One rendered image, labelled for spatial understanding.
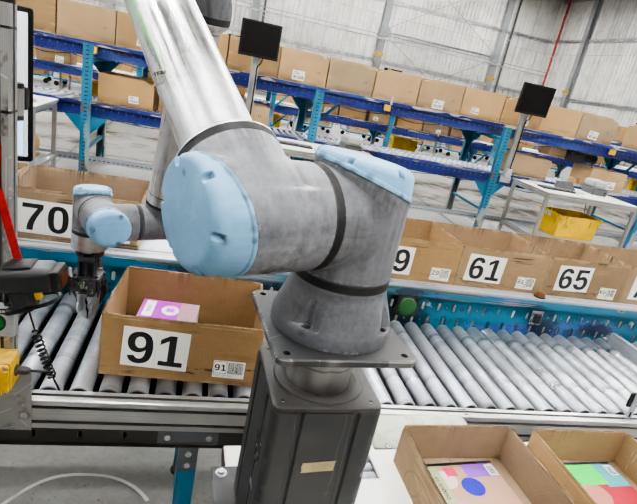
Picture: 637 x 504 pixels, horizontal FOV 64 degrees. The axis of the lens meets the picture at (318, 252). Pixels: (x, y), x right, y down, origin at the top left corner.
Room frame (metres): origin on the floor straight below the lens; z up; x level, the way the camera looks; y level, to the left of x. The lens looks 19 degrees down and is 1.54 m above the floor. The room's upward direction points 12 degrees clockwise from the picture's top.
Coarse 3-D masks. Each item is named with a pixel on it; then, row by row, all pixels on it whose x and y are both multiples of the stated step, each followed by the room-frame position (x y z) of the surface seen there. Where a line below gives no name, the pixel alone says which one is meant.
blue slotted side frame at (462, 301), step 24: (72, 264) 1.45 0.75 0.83; (120, 264) 1.46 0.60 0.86; (144, 264) 1.48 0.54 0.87; (168, 264) 1.50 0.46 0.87; (264, 288) 1.61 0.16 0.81; (408, 288) 1.72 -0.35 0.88; (432, 312) 1.78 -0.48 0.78; (456, 312) 1.81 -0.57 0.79; (480, 312) 1.84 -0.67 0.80; (504, 312) 1.86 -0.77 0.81; (552, 312) 1.92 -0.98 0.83; (576, 312) 1.91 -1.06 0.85; (600, 312) 1.94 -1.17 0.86; (624, 312) 1.97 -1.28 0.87; (552, 336) 1.93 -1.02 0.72; (576, 336) 1.96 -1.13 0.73; (600, 336) 1.99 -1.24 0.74; (624, 336) 2.02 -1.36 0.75
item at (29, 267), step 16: (0, 272) 0.85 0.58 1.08; (16, 272) 0.86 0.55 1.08; (32, 272) 0.87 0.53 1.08; (48, 272) 0.88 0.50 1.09; (64, 272) 0.91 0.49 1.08; (0, 288) 0.85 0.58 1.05; (16, 288) 0.86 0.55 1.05; (32, 288) 0.86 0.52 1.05; (48, 288) 0.87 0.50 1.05; (16, 304) 0.87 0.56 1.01; (32, 304) 0.88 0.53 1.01
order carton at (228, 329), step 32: (128, 288) 1.33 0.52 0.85; (160, 288) 1.35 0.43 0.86; (192, 288) 1.37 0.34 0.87; (224, 288) 1.39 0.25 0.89; (256, 288) 1.40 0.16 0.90; (128, 320) 1.06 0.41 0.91; (160, 320) 1.07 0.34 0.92; (224, 320) 1.39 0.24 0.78; (256, 320) 1.36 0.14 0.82; (192, 352) 1.09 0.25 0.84; (224, 352) 1.11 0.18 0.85; (256, 352) 1.12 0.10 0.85; (224, 384) 1.11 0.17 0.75
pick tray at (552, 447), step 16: (544, 432) 1.05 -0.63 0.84; (560, 432) 1.07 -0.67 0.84; (576, 432) 1.08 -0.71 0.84; (592, 432) 1.09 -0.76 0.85; (608, 432) 1.10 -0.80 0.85; (624, 432) 1.12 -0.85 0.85; (544, 448) 1.00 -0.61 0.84; (560, 448) 1.07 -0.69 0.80; (576, 448) 1.08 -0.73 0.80; (592, 448) 1.10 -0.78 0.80; (608, 448) 1.11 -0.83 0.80; (624, 448) 1.11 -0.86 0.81; (544, 464) 0.98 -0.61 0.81; (560, 464) 0.94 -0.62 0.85; (624, 464) 1.09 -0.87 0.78; (560, 480) 0.93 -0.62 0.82; (576, 480) 0.89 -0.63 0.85; (576, 496) 0.88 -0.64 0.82
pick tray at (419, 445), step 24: (408, 432) 0.94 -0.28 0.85; (432, 432) 0.98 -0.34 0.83; (456, 432) 1.00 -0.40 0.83; (480, 432) 1.02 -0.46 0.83; (504, 432) 1.03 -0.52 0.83; (408, 456) 0.90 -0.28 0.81; (432, 456) 0.98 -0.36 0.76; (456, 456) 1.00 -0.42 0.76; (480, 456) 1.02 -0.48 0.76; (504, 456) 1.02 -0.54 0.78; (528, 456) 0.96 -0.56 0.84; (408, 480) 0.88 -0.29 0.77; (432, 480) 0.81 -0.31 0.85; (528, 480) 0.93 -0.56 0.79; (552, 480) 0.88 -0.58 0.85
